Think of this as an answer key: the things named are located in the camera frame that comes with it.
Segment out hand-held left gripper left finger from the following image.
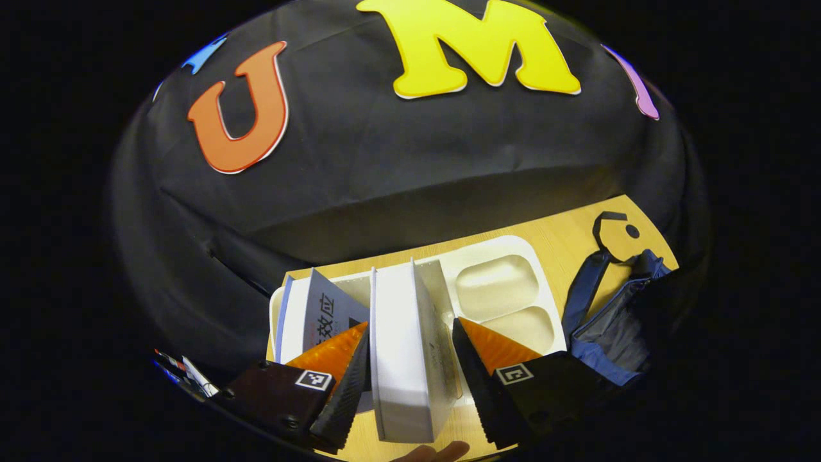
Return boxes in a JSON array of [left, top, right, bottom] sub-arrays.
[[215, 321, 373, 453]]

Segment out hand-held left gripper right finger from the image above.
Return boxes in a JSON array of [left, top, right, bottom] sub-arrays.
[[452, 316, 616, 450]]

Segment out white grey book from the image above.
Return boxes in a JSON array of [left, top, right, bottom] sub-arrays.
[[370, 259, 462, 445]]

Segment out lavender illustrated book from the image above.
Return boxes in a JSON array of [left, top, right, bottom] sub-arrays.
[[275, 268, 371, 366]]

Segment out white plastic bookshelf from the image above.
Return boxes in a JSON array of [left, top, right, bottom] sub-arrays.
[[266, 235, 568, 411]]

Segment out blue schoolbag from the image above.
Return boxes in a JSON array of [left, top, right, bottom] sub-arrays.
[[561, 210, 674, 387]]

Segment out computer monitor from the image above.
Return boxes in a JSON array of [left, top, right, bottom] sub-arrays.
[[153, 348, 193, 386]]

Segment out black backdrop cloth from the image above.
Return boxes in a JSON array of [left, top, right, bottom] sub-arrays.
[[109, 0, 709, 386]]

